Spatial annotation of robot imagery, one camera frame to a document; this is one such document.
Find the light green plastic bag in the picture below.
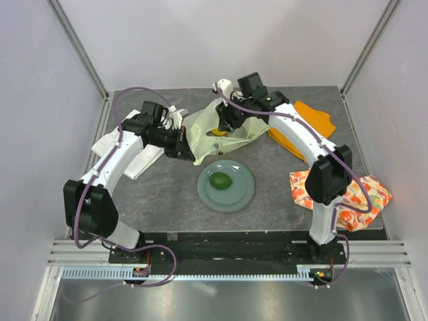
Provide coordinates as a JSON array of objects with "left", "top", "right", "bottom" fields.
[{"left": 183, "top": 98, "right": 270, "bottom": 165}]

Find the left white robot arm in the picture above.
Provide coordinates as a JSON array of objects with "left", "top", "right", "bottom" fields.
[{"left": 63, "top": 101, "right": 195, "bottom": 263}]

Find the purple cable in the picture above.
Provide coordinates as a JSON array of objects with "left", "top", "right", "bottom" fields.
[
  {"left": 213, "top": 83, "right": 372, "bottom": 290},
  {"left": 62, "top": 86, "right": 178, "bottom": 304}
]

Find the orange folded cloth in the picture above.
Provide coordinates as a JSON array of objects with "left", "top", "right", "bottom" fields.
[{"left": 268, "top": 102, "right": 338, "bottom": 167}]

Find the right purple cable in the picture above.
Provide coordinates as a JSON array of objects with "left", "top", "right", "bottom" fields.
[{"left": 213, "top": 83, "right": 372, "bottom": 290}]

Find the yellow apple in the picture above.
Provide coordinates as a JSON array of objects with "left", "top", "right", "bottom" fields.
[{"left": 211, "top": 128, "right": 227, "bottom": 136}]

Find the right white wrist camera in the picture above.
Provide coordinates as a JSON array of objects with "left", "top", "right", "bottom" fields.
[{"left": 213, "top": 78, "right": 234, "bottom": 100}]

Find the white folded towel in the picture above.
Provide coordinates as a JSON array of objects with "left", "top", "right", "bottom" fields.
[{"left": 90, "top": 105, "right": 190, "bottom": 181}]

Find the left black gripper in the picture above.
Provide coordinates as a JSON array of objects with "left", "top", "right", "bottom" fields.
[{"left": 148, "top": 126, "right": 195, "bottom": 163}]

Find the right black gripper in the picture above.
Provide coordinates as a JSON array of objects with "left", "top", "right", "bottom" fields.
[{"left": 215, "top": 93, "right": 253, "bottom": 133}]

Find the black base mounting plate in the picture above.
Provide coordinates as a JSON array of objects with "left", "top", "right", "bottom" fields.
[{"left": 109, "top": 231, "right": 347, "bottom": 265}]

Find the grey-green ceramic plate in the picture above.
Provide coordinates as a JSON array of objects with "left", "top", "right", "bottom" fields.
[{"left": 197, "top": 160, "right": 255, "bottom": 213}]

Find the green lime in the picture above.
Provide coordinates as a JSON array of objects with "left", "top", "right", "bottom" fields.
[{"left": 209, "top": 172, "right": 233, "bottom": 191}]

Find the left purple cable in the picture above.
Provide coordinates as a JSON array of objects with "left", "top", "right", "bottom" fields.
[{"left": 62, "top": 86, "right": 178, "bottom": 304}]

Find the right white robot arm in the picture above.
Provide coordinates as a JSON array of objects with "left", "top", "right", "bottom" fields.
[{"left": 213, "top": 72, "right": 352, "bottom": 263}]

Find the slotted cable duct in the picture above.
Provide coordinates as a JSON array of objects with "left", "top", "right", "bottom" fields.
[{"left": 62, "top": 266, "right": 315, "bottom": 282}]

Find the floral patterned cloth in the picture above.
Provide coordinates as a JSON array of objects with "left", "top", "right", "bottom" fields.
[{"left": 289, "top": 170, "right": 393, "bottom": 232}]

